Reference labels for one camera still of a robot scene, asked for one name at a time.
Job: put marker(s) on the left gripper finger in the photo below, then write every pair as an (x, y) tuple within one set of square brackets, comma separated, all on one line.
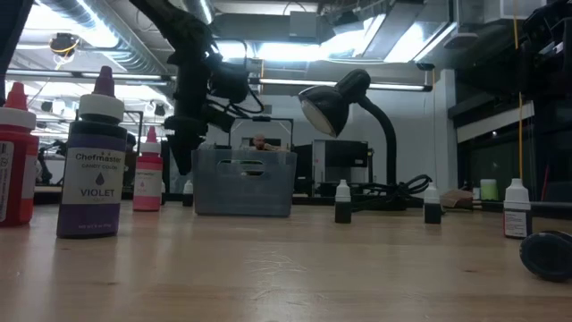
[(200, 143), (182, 152)]

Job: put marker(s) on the pink food coloring bottle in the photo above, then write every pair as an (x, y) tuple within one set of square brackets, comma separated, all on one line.
[(147, 197)]

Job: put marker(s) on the violet food coloring bottle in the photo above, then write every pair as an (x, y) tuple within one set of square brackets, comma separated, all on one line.
[(91, 214)]

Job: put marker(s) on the orange food coloring bottle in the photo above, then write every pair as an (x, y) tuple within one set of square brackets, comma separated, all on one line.
[(20, 156)]

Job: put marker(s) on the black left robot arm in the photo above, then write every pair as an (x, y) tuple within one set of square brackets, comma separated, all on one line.
[(179, 27)]

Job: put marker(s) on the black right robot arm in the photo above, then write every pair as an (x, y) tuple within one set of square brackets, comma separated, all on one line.
[(549, 31)]

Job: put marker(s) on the person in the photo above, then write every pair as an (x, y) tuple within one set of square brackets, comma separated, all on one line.
[(259, 142)]

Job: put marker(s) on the grey translucent plastic bin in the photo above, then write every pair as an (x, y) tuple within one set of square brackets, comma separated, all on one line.
[(241, 197)]

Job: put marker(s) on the long ceiling light strip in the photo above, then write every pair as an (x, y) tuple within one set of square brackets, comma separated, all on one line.
[(393, 86), (89, 75)]

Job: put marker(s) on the black desk lamp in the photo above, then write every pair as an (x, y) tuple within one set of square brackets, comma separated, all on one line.
[(330, 103)]

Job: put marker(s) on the black ceiling dome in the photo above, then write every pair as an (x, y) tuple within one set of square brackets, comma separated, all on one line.
[(64, 44)]

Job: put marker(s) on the grey black computer case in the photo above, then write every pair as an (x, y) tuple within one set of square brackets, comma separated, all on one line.
[(348, 154)]

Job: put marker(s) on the green canister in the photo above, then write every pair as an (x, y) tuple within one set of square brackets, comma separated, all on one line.
[(489, 190)]

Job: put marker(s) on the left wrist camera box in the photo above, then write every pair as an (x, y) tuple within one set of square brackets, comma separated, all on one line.
[(228, 82)]

